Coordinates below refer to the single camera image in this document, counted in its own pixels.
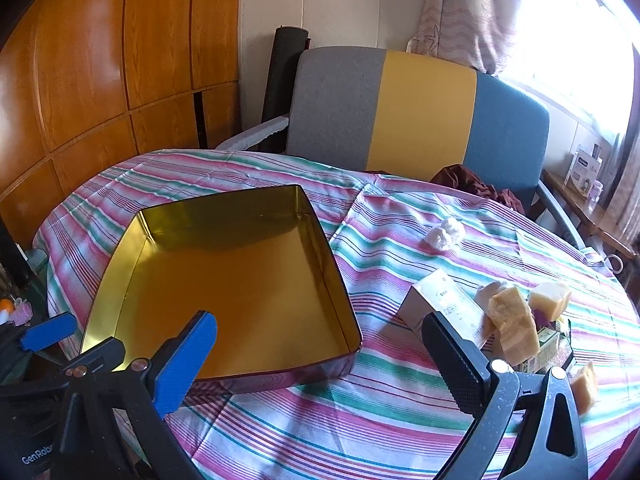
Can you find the striped tablecloth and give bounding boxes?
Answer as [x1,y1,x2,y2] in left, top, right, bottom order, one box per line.
[32,147,640,480]

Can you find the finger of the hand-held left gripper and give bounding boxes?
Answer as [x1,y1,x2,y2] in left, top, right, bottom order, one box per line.
[19,311,79,367]

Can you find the white carton box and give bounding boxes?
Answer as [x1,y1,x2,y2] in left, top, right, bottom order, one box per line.
[397,267,496,352]

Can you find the patterned curtain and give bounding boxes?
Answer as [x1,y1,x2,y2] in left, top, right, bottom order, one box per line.
[606,132,640,243]
[407,0,521,75]

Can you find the small yellow sponge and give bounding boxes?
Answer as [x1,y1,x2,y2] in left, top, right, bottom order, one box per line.
[570,360,600,416]
[528,281,572,322]

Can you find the green yellow cracker packet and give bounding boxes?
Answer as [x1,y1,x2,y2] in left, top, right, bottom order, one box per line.
[520,317,573,375]

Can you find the wooden side table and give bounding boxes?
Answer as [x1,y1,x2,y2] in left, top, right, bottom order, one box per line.
[542,167,639,261]

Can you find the black rolled mat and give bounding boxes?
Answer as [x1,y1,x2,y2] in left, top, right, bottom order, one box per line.
[260,26,308,153]

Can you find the window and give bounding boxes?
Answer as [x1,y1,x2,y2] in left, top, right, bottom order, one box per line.
[505,0,640,147]

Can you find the red and gold tin box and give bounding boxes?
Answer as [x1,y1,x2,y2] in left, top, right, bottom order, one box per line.
[80,184,362,393]

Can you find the white crumpled tissue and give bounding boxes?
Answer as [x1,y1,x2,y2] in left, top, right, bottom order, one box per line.
[420,216,466,252]

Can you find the grey yellow blue armchair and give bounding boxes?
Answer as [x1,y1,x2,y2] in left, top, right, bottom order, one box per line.
[215,46,591,251]

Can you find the wooden wardrobe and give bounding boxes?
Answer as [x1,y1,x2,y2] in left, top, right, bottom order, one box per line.
[0,0,244,256]

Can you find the dark red cloth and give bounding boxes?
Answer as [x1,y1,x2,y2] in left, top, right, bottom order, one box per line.
[431,164,526,217]

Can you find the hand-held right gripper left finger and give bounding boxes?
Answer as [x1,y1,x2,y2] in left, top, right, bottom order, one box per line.
[50,309,219,480]

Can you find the white product box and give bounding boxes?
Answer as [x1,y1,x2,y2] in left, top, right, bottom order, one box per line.
[564,144,604,194]

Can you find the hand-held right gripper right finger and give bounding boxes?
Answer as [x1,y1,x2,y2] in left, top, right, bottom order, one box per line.
[421,311,589,480]

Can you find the large yellow sponge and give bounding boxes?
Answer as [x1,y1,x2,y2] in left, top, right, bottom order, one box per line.
[487,285,541,362]

